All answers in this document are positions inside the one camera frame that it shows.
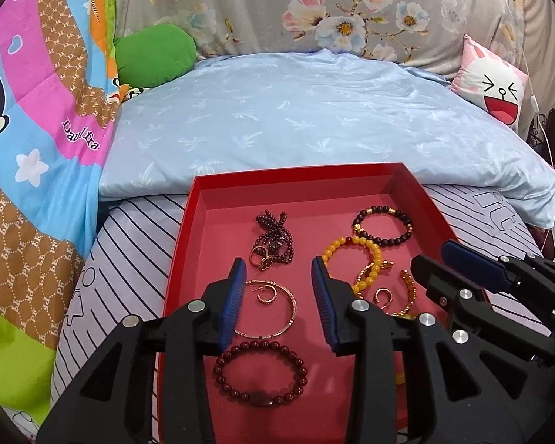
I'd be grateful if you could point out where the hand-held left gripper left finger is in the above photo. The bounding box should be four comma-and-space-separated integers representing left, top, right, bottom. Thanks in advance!
36, 258, 249, 444

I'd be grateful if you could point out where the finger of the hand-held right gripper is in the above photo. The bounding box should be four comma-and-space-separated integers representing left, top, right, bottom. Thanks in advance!
410, 255, 555, 366
441, 239, 555, 299

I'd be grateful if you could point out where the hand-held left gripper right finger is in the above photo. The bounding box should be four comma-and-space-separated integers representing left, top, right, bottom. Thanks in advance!
310, 258, 534, 444

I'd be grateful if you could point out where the wide gold cuff bracelet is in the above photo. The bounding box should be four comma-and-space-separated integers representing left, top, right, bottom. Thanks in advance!
355, 259, 417, 318

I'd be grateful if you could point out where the thin gold bangle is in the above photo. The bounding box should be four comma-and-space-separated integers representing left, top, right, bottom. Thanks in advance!
233, 280, 299, 339

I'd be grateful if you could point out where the yellow bead bracelet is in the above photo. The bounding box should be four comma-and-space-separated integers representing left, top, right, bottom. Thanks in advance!
321, 235, 385, 297

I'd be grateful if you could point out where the dark red bead bracelet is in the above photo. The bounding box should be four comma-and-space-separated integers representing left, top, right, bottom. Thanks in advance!
212, 339, 309, 401

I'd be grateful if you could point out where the red cardboard box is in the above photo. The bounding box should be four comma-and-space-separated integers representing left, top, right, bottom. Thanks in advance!
155, 162, 497, 444

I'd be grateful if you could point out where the dark garnet bead strand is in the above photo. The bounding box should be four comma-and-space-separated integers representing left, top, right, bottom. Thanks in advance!
252, 210, 297, 265

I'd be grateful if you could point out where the grey striped bedsheet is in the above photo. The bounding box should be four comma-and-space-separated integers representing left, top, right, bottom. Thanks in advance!
51, 180, 555, 444

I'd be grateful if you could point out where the pink rabbit face pillow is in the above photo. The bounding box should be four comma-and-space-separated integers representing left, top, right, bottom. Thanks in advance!
449, 33, 529, 126

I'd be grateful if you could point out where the light blue blanket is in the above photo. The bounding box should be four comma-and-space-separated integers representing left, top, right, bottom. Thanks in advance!
97, 48, 555, 231

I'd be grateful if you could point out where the colourful cartoon monkey blanket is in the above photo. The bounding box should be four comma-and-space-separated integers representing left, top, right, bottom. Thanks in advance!
0, 0, 122, 426

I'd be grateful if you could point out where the grey draped cloth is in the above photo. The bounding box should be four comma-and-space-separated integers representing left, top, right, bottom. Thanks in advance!
509, 0, 555, 121

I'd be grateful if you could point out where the green plush pillow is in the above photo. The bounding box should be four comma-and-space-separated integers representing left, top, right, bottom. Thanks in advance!
113, 25, 199, 89

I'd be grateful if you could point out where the grey floral pillow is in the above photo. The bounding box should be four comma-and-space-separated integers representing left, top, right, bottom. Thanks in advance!
115, 0, 529, 64

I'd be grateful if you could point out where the black and gold bead bracelet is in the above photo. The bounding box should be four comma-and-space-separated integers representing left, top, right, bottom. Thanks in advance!
351, 204, 415, 247

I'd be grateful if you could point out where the white cable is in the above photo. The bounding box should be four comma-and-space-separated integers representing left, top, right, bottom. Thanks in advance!
503, 0, 555, 169

